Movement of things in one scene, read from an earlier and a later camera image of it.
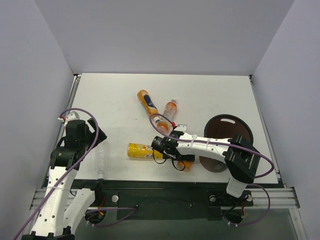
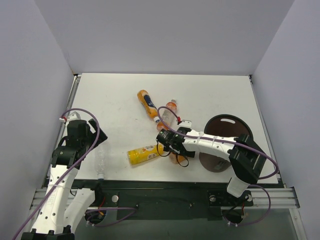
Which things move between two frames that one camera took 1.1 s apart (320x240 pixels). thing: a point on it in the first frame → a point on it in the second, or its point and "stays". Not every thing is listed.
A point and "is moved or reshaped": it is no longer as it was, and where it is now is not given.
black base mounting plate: [169, 199] stays
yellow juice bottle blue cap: [136, 150] is moved or reshaped
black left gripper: [94, 132] stays
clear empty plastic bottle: [100, 161] stays
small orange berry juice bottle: [188, 166] is moved or reshaped
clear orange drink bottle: [164, 125] stays
